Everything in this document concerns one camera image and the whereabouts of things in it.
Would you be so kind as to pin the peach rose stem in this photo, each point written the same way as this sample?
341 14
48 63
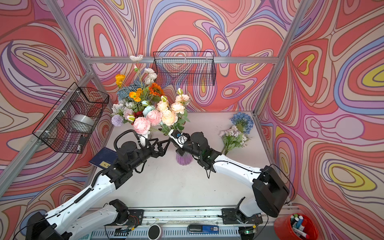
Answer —
169 118

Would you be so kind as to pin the purple blue glass vase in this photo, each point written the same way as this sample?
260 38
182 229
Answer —
185 159

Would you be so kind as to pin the red pen cup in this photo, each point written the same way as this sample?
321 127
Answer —
295 227

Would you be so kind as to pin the black wire basket back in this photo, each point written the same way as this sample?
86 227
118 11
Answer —
185 68

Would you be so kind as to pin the orange poppy stem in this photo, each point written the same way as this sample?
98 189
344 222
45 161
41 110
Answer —
120 83

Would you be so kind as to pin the blue rose bunch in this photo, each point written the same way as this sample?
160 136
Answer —
123 93

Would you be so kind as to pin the red flower with leaf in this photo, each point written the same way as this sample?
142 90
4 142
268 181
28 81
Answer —
138 114

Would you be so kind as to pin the pink peony stem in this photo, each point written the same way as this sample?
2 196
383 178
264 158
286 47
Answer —
143 124

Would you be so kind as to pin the white poppy stem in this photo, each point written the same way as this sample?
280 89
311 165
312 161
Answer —
147 76

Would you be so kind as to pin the lilac mixed flower bunch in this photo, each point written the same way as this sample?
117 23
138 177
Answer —
233 138

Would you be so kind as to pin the black wire basket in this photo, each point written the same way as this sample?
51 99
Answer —
185 68
69 125

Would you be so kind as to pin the round black speaker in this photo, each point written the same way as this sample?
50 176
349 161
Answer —
155 232

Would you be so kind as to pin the dark blue notebook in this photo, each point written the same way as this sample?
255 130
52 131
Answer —
104 158

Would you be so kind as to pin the black wire basket left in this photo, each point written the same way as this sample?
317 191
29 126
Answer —
69 125

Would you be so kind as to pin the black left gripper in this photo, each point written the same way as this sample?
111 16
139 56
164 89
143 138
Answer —
161 153

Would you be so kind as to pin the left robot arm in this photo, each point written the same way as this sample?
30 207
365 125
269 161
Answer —
67 221

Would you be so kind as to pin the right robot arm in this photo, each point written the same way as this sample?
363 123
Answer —
270 192

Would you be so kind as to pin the orange sunflower stem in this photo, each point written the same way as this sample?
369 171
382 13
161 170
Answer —
156 90

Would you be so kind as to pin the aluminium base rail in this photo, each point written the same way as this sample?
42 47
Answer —
173 222

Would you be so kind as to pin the blue hydrangea stem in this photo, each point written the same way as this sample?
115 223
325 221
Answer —
243 121

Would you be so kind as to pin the blue black device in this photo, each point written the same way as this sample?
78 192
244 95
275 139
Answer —
202 229

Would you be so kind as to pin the light blue rose stem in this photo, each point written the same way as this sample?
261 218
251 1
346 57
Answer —
148 107

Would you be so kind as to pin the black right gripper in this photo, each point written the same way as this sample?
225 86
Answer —
180 151

